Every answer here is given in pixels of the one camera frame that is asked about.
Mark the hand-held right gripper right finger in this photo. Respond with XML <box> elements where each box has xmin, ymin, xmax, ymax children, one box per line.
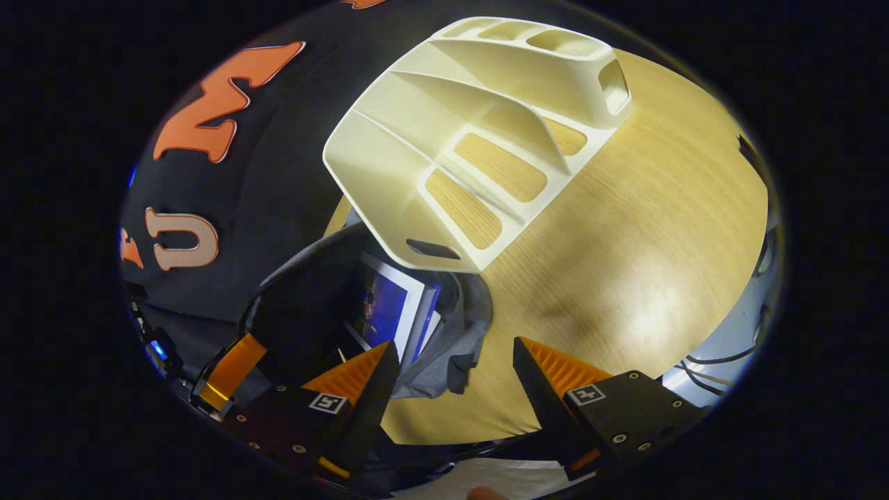
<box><xmin>513</xmin><ymin>336</ymin><xmax>710</xmax><ymax>482</ymax></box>

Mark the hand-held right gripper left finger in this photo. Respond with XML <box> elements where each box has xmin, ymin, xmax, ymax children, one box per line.
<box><xmin>222</xmin><ymin>340</ymin><xmax>401</xmax><ymax>485</ymax></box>

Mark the dark grey schoolbag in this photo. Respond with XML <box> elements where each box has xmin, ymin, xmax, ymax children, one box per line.
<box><xmin>240</xmin><ymin>208</ymin><xmax>494</xmax><ymax>445</ymax></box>

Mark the blue spine book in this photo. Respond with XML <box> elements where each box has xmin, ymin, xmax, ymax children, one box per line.
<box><xmin>344</xmin><ymin>253</ymin><xmax>442</xmax><ymax>363</ymax></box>

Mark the white plastic bookshelf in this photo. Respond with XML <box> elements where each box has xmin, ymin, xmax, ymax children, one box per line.
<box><xmin>322</xmin><ymin>16</ymin><xmax>634</xmax><ymax>274</ymax></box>

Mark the black backdrop cloth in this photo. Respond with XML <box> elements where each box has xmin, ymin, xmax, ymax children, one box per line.
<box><xmin>118</xmin><ymin>0</ymin><xmax>487</xmax><ymax>334</ymax></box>

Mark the black cable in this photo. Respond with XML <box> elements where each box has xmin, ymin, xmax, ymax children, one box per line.
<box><xmin>677</xmin><ymin>306</ymin><xmax>773</xmax><ymax>398</ymax></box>

